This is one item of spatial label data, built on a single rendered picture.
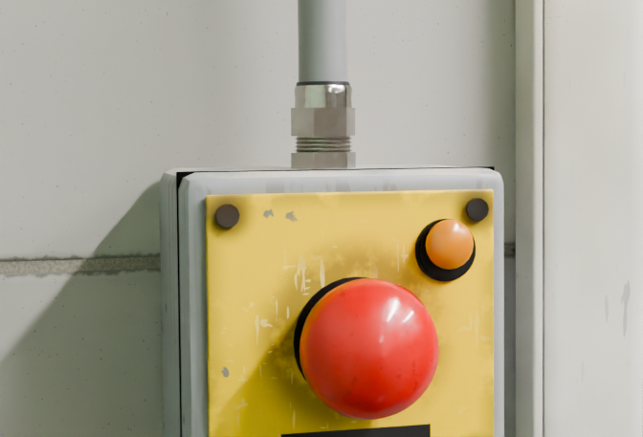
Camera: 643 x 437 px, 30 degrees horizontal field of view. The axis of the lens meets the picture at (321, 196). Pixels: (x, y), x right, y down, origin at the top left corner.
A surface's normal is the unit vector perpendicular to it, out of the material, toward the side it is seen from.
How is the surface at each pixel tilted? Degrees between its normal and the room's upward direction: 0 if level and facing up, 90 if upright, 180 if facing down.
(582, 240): 90
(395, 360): 93
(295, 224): 90
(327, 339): 77
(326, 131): 90
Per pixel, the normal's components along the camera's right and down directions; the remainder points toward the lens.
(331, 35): 0.39, 0.04
